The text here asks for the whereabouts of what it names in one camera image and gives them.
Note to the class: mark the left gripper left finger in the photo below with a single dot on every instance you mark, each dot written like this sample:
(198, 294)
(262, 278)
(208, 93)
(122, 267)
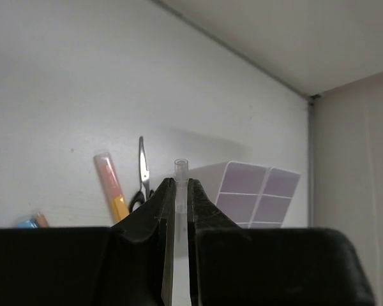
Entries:
(129, 263)

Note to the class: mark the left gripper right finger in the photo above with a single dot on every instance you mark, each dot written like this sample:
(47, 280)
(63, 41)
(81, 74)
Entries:
(230, 265)

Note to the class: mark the clear pen cap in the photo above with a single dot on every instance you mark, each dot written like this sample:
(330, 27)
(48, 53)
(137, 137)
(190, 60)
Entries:
(181, 177)

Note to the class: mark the orange yellow-capped highlighter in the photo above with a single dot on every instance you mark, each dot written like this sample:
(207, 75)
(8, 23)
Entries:
(111, 186)

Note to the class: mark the white six-slot organizer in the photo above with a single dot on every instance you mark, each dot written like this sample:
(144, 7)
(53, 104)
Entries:
(251, 195)

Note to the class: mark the orange pen beside tape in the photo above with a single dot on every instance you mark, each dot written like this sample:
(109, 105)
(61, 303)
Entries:
(41, 221)

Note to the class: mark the black handled scissors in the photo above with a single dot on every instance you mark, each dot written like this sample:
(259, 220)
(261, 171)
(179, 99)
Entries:
(145, 191)

